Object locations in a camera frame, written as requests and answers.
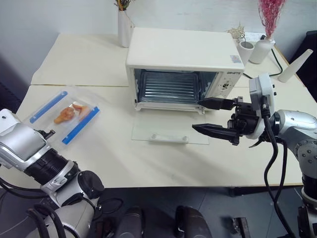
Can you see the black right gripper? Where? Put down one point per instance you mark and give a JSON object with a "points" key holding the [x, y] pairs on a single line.
{"points": [[245, 119]]}

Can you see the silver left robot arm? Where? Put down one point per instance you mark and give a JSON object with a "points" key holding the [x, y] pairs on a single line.
{"points": [[27, 146]]}

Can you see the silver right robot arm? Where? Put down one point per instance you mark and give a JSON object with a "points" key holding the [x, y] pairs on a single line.
{"points": [[297, 124]]}

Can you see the white oven control knob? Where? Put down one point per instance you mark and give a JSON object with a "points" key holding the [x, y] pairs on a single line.
{"points": [[225, 85]]}

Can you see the glass oven door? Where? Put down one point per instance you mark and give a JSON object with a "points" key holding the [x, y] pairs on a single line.
{"points": [[171, 125]]}

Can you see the small coloured oven sticker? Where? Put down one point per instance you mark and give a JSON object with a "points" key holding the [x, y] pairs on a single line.
{"points": [[235, 59]]}

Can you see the white toaster oven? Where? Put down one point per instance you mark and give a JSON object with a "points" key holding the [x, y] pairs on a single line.
{"points": [[178, 49]]}

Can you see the orange food pieces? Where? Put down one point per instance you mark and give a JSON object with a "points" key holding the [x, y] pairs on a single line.
{"points": [[68, 114]]}

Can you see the clear zip bag with food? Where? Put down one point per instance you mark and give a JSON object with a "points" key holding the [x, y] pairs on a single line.
{"points": [[42, 110]]}

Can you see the small white pot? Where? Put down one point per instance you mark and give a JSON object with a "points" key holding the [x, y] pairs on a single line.
{"points": [[245, 50]]}

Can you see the round white bottle vase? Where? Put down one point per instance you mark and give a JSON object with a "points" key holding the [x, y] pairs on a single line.
{"points": [[260, 50]]}

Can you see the pale dried sprig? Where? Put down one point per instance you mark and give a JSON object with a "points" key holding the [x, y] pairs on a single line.
{"points": [[238, 31]]}

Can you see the white cone-shaped vase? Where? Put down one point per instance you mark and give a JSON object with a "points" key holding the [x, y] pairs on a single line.
{"points": [[293, 67]]}

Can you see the black chair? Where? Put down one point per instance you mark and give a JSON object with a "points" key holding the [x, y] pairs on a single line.
{"points": [[309, 62]]}

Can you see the dark rounded shape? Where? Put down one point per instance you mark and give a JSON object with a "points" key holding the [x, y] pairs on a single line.
{"points": [[193, 223], [130, 223]]}

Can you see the pink dried flowers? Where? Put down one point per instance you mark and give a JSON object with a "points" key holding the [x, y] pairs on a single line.
{"points": [[271, 15]]}

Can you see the tall white vase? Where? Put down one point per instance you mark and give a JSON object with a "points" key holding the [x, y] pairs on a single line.
{"points": [[125, 29]]}

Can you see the yellow dried plant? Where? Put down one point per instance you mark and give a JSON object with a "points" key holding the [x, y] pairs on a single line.
{"points": [[122, 4]]}

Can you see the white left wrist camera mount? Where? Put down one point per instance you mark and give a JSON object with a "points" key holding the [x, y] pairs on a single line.
{"points": [[7, 120]]}

